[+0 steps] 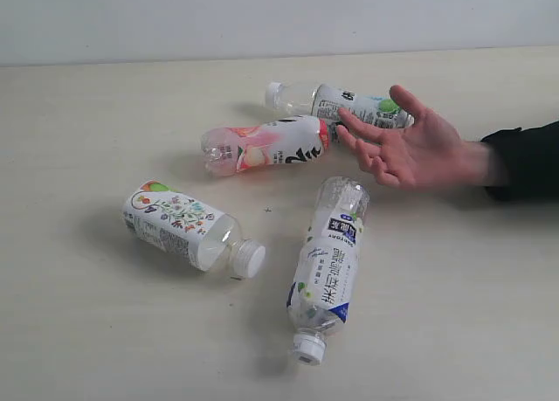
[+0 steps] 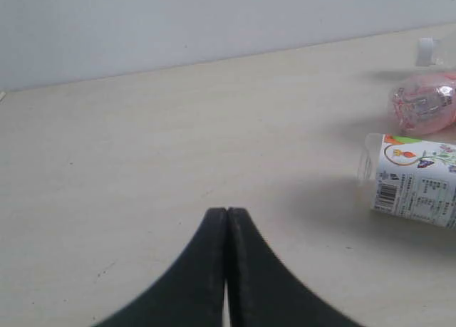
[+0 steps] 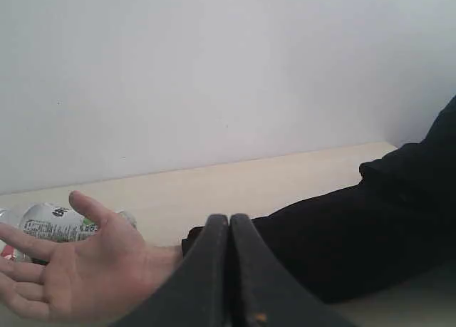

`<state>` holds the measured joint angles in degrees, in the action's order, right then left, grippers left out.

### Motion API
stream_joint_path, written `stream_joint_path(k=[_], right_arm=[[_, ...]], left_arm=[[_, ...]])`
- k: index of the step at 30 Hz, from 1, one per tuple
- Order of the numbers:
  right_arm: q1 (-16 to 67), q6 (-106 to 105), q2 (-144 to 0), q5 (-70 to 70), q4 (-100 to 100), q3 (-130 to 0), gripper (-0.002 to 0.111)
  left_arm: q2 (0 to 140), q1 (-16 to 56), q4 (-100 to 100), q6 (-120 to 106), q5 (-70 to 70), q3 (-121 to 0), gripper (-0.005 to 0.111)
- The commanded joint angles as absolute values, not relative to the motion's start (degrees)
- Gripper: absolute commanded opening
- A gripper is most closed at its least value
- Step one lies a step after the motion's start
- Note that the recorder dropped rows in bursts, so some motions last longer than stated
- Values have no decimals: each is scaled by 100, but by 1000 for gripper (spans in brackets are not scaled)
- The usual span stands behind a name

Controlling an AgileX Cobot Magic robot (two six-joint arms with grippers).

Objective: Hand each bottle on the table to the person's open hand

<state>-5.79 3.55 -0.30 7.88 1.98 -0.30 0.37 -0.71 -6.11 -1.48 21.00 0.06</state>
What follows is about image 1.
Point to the blue white label clear bottle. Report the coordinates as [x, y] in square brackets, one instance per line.
[319, 297]

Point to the white Gatorade bottle white cap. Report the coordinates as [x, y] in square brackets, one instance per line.
[324, 101]

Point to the person's open bare hand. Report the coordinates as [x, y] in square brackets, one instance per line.
[429, 154]

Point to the black sleeved forearm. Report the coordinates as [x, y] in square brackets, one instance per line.
[529, 162]

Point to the pink peach bottle black cap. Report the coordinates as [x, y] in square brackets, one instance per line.
[295, 139]

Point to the floral label bottle white cap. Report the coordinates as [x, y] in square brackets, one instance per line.
[205, 237]

